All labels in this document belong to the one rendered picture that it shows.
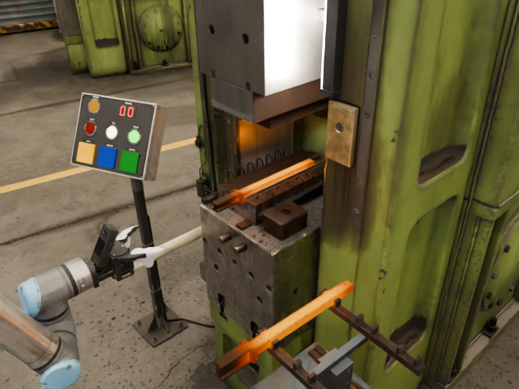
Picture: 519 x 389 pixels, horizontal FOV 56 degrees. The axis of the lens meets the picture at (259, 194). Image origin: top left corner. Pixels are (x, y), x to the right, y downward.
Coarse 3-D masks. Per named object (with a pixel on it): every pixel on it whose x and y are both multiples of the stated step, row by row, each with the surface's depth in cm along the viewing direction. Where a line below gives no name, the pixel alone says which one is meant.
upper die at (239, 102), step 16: (320, 80) 151; (224, 96) 145; (240, 96) 139; (256, 96) 136; (272, 96) 140; (288, 96) 144; (304, 96) 149; (320, 96) 154; (240, 112) 141; (256, 112) 138; (272, 112) 142
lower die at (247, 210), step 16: (288, 160) 182; (304, 160) 178; (240, 176) 172; (256, 176) 170; (288, 176) 168; (304, 176) 169; (320, 176) 171; (224, 192) 165; (256, 192) 159; (288, 192) 162; (240, 208) 161; (256, 208) 154; (256, 224) 157
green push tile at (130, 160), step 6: (126, 156) 177; (132, 156) 176; (138, 156) 175; (120, 162) 178; (126, 162) 177; (132, 162) 176; (138, 162) 176; (120, 168) 177; (126, 168) 177; (132, 168) 176
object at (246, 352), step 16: (336, 288) 126; (352, 288) 128; (320, 304) 121; (288, 320) 117; (304, 320) 118; (272, 336) 113; (240, 352) 108; (256, 352) 109; (224, 368) 106; (240, 368) 109
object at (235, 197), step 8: (312, 160) 176; (288, 168) 171; (296, 168) 171; (272, 176) 166; (280, 176) 166; (256, 184) 161; (264, 184) 162; (232, 192) 157; (240, 192) 156; (248, 192) 158; (216, 200) 153; (224, 200) 153; (232, 200) 156; (240, 200) 156; (216, 208) 152; (224, 208) 153
